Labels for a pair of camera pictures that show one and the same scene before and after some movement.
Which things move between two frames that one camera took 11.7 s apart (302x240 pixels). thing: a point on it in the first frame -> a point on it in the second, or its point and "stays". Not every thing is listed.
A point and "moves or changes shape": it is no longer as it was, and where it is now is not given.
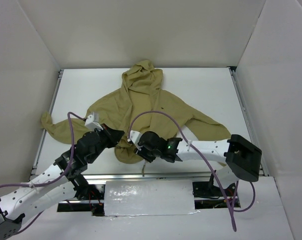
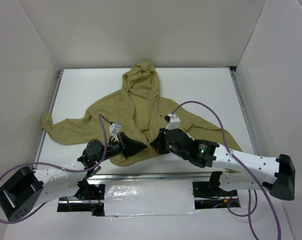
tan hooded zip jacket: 138,104 moves or changes shape
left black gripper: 113,135 -> 124,144
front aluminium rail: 154,176 stays
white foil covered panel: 124,198 stays
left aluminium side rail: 51,104 stays
